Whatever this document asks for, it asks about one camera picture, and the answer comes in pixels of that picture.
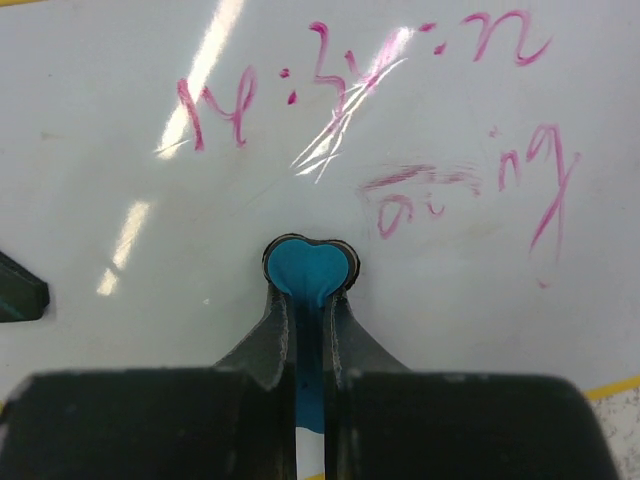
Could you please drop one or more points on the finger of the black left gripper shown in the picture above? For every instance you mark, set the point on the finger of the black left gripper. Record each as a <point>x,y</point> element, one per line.
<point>24,296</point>

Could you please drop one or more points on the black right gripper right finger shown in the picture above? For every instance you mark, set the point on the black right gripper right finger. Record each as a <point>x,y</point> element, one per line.
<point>385,421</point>

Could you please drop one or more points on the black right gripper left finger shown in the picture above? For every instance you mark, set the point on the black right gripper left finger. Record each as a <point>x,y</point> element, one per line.
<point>232,420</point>

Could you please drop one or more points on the blue whiteboard eraser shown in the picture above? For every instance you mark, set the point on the blue whiteboard eraser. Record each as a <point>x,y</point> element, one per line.
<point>309,271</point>

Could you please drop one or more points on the yellow framed small whiteboard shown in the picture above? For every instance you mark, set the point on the yellow framed small whiteboard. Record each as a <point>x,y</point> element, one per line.
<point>480,157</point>

